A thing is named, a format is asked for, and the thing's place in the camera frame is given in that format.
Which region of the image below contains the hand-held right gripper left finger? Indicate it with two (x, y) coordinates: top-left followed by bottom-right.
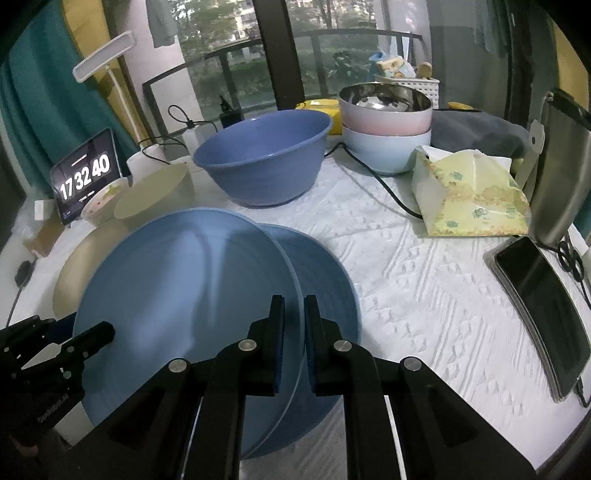
(51, 294), (287, 480)

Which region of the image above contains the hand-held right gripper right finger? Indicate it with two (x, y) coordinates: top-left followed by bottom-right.
(304, 294), (537, 480)

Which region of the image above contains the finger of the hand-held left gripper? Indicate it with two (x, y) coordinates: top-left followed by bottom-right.
(0, 316), (57, 357)
(25, 322), (116, 372)

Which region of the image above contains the beige plate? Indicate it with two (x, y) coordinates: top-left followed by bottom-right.
(53, 222), (136, 320)

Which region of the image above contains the blue plate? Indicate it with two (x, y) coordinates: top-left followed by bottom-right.
(72, 209), (306, 462)
(257, 224), (362, 457)

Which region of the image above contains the pink strawberry bowl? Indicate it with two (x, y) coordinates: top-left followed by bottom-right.
(81, 178), (130, 227)

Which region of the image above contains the cream bowl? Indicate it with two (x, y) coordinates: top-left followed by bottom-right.
(114, 162), (195, 221)

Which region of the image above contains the large blue bowl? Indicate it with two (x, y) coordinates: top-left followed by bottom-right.
(193, 110), (333, 207)

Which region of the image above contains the cardboard box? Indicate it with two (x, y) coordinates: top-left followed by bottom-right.
(23, 217), (65, 257)

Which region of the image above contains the tablet showing clock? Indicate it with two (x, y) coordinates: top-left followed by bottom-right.
(50, 128), (124, 227)

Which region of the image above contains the light blue bowl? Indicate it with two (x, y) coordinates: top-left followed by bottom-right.
(342, 126), (432, 175)

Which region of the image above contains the yellow patterned tissue pack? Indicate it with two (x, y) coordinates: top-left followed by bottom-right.
(411, 145), (529, 238)

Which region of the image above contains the teal curtain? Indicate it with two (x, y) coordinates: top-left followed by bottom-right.
(0, 0), (139, 213)

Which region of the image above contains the black smartphone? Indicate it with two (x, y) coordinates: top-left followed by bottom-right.
(492, 235), (591, 401)

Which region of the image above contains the pink steel-lined bowl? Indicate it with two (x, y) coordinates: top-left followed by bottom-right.
(338, 84), (434, 138)

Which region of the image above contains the grey cloth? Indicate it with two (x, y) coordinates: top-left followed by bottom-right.
(431, 111), (529, 160)

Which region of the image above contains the white desk lamp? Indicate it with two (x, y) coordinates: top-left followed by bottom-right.
(73, 31), (163, 185)

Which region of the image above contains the blue snack bag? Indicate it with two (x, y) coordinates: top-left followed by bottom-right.
(369, 47), (419, 80)

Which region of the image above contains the balcony railing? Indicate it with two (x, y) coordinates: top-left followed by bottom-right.
(143, 30), (423, 139)

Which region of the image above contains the yellow curtain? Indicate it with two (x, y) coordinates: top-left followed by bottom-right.
(62, 0), (116, 107)
(551, 18), (591, 102)

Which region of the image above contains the hanging grey garment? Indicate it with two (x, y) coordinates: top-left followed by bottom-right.
(147, 0), (179, 48)

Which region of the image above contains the long black power cable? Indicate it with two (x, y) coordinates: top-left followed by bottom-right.
(323, 142), (423, 219)

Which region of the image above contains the black charger cable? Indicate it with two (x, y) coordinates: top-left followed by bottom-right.
(139, 105), (223, 162)

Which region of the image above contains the black window frame post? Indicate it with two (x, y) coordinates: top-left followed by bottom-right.
(252, 0), (306, 112)

